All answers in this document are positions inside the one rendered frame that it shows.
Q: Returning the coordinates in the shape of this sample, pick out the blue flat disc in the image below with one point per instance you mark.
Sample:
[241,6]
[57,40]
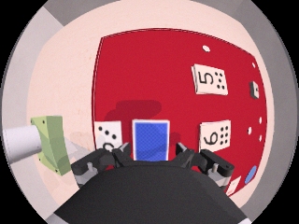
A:
[250,174]

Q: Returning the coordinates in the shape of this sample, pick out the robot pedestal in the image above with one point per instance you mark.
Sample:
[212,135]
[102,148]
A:
[53,143]

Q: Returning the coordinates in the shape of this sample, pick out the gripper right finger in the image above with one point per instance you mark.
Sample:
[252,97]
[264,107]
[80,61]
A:
[218,161]

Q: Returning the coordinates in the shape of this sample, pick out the blue-backed plywood card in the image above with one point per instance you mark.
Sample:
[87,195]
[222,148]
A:
[151,140]

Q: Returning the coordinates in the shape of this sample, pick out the grey block with peg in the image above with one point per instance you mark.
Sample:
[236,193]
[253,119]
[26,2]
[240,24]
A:
[254,90]

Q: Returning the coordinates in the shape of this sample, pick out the red felt mat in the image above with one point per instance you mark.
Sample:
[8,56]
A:
[149,71]

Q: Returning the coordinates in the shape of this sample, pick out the white round chip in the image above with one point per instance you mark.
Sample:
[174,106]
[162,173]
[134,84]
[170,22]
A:
[249,130]
[260,120]
[206,48]
[253,65]
[260,137]

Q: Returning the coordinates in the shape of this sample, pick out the white card pile six pips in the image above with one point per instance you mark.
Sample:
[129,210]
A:
[215,135]

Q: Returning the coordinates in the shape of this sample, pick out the white card three pips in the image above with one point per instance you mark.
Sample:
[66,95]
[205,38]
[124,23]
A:
[107,133]

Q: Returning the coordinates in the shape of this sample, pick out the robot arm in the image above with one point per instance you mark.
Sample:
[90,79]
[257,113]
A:
[21,143]

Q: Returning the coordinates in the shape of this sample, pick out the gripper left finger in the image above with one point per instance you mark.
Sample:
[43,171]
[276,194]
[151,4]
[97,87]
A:
[90,160]

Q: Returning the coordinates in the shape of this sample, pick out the white card pile five pips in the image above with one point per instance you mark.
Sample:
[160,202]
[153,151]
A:
[209,79]

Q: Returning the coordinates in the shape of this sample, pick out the pale beige stone table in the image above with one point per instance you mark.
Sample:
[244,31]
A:
[68,77]

